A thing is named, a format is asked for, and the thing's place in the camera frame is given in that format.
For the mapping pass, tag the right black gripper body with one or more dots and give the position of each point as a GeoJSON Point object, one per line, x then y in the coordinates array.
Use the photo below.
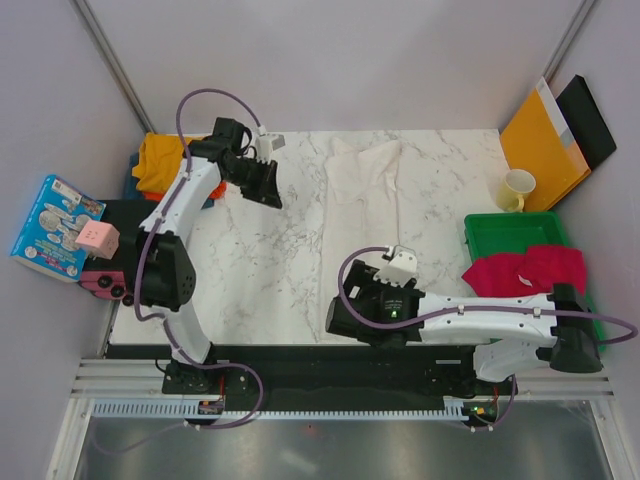
{"type": "Point", "coordinates": [361, 275]}

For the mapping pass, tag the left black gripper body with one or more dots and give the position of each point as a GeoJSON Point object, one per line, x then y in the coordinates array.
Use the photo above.
{"type": "Point", "coordinates": [254, 178]}

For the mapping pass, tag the white t shirt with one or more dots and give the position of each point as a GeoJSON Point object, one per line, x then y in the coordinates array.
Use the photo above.
{"type": "Point", "coordinates": [361, 210]}

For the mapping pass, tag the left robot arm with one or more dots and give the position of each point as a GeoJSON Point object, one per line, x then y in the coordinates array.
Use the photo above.
{"type": "Point", "coordinates": [158, 268]}

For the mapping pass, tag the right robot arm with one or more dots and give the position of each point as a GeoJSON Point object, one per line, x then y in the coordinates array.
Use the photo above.
{"type": "Point", "coordinates": [382, 307]}

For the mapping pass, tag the orange folded shirt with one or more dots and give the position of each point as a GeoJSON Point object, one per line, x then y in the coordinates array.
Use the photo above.
{"type": "Point", "coordinates": [216, 194]}

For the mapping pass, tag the mustard yellow folded shirt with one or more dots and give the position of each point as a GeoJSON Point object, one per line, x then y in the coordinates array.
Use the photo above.
{"type": "Point", "coordinates": [159, 160]}

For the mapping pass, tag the blue folded shirt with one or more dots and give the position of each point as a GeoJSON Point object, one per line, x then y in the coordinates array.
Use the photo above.
{"type": "Point", "coordinates": [130, 192]}

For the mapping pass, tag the green plastic tray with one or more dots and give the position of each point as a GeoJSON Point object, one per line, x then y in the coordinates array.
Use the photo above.
{"type": "Point", "coordinates": [489, 234]}

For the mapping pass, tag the pink cube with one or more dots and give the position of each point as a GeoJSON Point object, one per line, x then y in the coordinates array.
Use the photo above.
{"type": "Point", "coordinates": [99, 239]}

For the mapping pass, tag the magenta t shirt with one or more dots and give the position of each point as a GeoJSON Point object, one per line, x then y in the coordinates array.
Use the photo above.
{"type": "Point", "coordinates": [536, 271]}

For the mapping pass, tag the black and pink case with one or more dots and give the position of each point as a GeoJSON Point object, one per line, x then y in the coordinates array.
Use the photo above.
{"type": "Point", "coordinates": [104, 278]}

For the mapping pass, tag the yellow mug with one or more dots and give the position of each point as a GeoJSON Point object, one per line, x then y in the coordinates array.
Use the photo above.
{"type": "Point", "coordinates": [514, 189]}

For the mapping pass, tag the blue printed box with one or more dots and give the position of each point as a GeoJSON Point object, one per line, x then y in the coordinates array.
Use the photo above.
{"type": "Point", "coordinates": [47, 240]}

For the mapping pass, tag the orange envelope folder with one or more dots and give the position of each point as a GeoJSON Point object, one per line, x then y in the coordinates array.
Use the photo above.
{"type": "Point", "coordinates": [538, 140]}

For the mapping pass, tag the black flat box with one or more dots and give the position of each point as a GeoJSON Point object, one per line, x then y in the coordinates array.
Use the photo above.
{"type": "Point", "coordinates": [586, 122]}

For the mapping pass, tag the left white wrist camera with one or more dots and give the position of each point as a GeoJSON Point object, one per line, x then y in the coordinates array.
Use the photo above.
{"type": "Point", "coordinates": [266, 144]}

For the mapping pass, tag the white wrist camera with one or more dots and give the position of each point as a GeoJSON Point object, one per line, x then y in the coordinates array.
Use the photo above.
{"type": "Point", "coordinates": [401, 267]}
{"type": "Point", "coordinates": [266, 144]}

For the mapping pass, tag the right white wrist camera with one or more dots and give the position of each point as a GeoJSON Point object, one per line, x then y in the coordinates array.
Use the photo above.
{"type": "Point", "coordinates": [401, 267]}

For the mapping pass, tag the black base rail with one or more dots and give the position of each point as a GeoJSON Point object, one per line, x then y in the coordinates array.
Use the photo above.
{"type": "Point", "coordinates": [325, 376]}

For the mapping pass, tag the white cable duct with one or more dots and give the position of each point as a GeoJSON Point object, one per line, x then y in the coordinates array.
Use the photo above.
{"type": "Point", "coordinates": [200, 410]}

